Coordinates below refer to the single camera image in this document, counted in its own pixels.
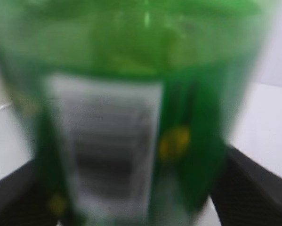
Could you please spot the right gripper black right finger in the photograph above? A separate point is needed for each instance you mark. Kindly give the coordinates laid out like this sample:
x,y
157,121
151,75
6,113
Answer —
x,y
247,194

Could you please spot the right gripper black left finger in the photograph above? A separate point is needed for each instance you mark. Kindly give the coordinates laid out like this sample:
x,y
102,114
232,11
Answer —
x,y
23,201

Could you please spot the green plastic soda bottle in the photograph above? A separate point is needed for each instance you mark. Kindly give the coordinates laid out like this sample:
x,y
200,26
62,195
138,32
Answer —
x,y
127,104

